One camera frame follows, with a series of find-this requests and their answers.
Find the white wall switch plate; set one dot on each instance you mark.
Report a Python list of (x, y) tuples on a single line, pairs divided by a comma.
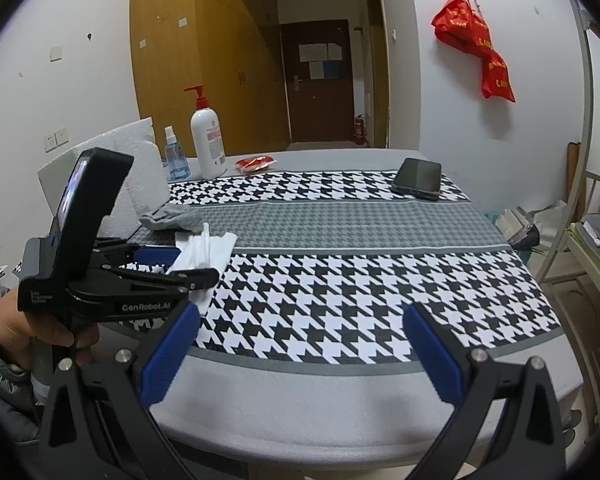
[(50, 142), (61, 136)]

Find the white cardboard boxes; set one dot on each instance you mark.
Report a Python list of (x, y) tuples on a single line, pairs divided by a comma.
[(511, 220)]

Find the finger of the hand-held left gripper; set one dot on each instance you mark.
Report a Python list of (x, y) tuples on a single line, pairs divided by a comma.
[(180, 280), (155, 256)]

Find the blue spray bottle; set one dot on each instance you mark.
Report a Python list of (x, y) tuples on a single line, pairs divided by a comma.
[(176, 162)]

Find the wooden boards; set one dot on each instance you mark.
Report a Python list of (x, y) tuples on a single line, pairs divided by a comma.
[(572, 167)]

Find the wooden wardrobe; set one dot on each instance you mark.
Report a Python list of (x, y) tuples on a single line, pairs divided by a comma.
[(165, 85)]

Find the person's left hand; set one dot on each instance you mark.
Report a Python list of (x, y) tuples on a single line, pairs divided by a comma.
[(25, 325)]

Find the blue door notice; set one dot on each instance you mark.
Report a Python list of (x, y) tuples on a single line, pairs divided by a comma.
[(331, 69)]

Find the black smartphone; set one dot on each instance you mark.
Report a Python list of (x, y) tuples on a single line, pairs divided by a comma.
[(417, 175)]

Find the houndstooth tablecloth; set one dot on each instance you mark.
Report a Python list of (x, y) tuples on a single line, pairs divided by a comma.
[(330, 240)]

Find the white pump bottle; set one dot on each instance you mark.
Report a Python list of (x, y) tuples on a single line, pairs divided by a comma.
[(207, 140)]

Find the dark brown door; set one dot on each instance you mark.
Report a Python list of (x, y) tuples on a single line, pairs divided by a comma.
[(320, 110)]

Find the narrow white door notice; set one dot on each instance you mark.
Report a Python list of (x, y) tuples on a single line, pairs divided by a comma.
[(334, 52)]

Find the red plastic bag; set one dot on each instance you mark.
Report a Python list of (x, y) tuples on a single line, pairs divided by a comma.
[(460, 25), (497, 80)]

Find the white wall box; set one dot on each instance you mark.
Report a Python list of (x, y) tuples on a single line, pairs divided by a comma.
[(56, 53)]

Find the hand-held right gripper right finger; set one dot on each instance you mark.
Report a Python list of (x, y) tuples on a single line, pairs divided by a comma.
[(432, 355)]

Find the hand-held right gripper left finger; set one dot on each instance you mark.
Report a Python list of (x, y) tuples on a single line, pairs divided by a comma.
[(170, 355)]

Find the red snack packet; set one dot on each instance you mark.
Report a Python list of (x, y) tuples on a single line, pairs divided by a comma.
[(255, 163)]

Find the wooden doorway frame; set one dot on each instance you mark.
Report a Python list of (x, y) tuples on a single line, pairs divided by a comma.
[(377, 60)]

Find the person's left forearm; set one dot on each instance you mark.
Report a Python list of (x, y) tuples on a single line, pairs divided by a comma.
[(0, 375)]

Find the square white door notice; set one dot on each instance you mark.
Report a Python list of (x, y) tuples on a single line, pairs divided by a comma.
[(316, 70)]

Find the white metal bunk bed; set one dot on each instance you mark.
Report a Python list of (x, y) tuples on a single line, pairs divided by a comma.
[(586, 20)]

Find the wide white door notice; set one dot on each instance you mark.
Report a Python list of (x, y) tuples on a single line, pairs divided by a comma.
[(313, 53)]

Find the red fire extinguisher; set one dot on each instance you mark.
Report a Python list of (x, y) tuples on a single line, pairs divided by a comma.
[(360, 130)]

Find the white cloth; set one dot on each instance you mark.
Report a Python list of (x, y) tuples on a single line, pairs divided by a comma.
[(210, 255)]

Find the grey cloth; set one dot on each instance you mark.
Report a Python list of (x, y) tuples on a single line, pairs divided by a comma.
[(172, 217)]

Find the white plastic bag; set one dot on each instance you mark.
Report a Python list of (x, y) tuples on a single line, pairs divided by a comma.
[(550, 220)]

